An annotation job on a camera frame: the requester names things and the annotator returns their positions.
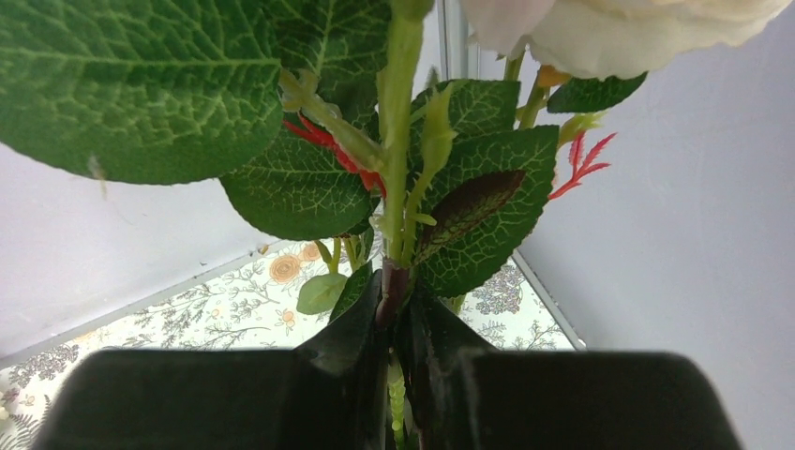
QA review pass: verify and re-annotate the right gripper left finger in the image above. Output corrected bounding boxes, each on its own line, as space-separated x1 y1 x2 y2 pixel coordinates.
293 270 387 449

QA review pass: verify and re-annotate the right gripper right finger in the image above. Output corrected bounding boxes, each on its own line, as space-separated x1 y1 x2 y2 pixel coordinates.
394 290 497 449

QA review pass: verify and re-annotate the pink rose stem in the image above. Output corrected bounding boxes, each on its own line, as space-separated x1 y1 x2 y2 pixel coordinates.
0 0 561 450
296 228 375 315

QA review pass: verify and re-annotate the cream rose stem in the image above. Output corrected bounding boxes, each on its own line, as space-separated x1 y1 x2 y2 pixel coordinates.
459 1 789 200

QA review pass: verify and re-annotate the floral patterned table mat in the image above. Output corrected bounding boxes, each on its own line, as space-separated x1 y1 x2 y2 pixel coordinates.
0 238 575 450

